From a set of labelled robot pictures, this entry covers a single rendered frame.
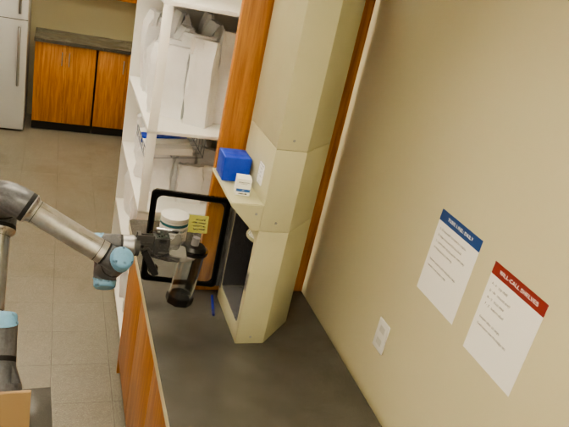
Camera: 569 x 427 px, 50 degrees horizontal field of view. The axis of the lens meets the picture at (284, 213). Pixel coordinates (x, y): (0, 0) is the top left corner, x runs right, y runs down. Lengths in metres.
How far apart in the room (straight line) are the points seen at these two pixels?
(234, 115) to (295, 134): 0.39
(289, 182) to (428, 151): 0.47
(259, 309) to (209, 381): 0.33
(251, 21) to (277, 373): 1.24
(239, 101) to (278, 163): 0.39
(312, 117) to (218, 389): 0.95
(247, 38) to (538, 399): 1.48
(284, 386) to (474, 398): 0.69
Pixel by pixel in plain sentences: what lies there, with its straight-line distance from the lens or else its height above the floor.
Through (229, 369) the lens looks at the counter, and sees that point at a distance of 2.23.
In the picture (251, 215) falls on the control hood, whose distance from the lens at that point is 2.08.
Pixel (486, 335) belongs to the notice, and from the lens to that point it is 1.76.
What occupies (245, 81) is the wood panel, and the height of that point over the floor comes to 1.83.
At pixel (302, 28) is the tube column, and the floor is 2.10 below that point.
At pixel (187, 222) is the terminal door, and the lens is 2.42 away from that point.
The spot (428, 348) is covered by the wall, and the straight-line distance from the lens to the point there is 1.98.
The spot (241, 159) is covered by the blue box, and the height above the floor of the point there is 1.60.
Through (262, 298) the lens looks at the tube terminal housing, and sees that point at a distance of 2.26.
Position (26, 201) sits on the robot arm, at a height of 1.46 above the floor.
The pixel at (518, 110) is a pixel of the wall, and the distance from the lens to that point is 1.71.
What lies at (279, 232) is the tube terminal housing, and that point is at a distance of 2.14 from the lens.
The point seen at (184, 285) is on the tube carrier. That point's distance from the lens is 2.28.
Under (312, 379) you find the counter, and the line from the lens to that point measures 2.27.
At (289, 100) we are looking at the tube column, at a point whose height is 1.87.
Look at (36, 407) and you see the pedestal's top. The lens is 2.03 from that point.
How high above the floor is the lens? 2.30
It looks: 23 degrees down
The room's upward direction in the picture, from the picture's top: 13 degrees clockwise
